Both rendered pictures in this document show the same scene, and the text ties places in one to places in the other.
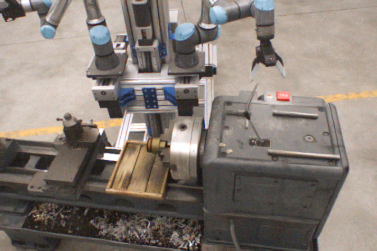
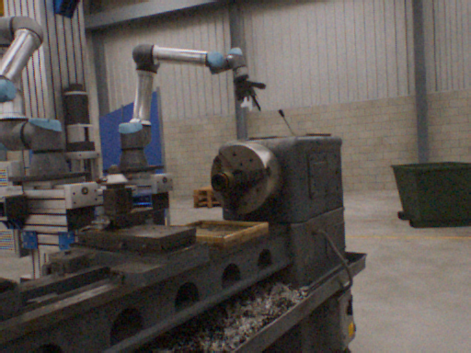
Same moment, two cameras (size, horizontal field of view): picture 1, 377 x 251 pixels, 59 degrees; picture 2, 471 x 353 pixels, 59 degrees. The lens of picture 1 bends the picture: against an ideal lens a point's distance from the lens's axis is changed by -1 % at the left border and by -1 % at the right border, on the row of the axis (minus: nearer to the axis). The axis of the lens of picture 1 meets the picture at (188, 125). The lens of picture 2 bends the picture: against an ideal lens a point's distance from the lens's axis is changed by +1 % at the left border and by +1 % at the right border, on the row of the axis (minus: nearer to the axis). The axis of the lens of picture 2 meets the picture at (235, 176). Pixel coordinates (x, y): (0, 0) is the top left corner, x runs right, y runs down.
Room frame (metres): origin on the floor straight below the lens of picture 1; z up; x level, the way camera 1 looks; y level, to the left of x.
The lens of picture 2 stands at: (0.40, 1.73, 1.19)
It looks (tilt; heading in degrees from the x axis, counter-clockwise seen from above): 3 degrees down; 294
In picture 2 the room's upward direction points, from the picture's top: 4 degrees counter-clockwise
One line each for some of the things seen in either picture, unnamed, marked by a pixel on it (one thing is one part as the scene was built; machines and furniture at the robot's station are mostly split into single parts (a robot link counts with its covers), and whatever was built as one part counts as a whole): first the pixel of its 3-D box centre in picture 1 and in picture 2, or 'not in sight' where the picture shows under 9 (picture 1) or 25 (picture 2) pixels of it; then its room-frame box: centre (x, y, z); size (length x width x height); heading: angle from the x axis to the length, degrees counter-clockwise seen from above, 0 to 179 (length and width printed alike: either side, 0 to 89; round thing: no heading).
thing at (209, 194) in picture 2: not in sight; (218, 195); (4.84, -7.28, 0.22); 1.25 x 0.86 x 0.44; 96
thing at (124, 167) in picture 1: (142, 167); (211, 232); (1.16, 0.27, 0.89); 0.36 x 0.30 x 0.04; 168
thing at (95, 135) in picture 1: (81, 138); (124, 219); (1.31, 0.60, 0.99); 0.20 x 0.10 x 0.05; 78
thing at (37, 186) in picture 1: (68, 159); (123, 255); (1.26, 0.69, 0.90); 0.47 x 0.30 x 0.06; 168
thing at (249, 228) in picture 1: (257, 220); (291, 290); (1.04, -0.38, 0.43); 0.60 x 0.48 x 0.86; 78
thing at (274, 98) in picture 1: (277, 101); not in sight; (1.23, -0.45, 1.23); 0.13 x 0.08 x 0.05; 78
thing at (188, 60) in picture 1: (186, 54); (132, 157); (1.74, -0.02, 1.21); 0.15 x 0.15 x 0.10
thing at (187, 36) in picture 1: (186, 37); (131, 134); (1.74, -0.03, 1.33); 0.13 x 0.12 x 0.14; 110
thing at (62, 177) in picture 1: (74, 152); (131, 235); (1.26, 0.64, 0.95); 0.43 x 0.17 x 0.05; 168
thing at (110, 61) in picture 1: (105, 56); (49, 162); (1.78, 0.47, 1.21); 0.15 x 0.15 x 0.10
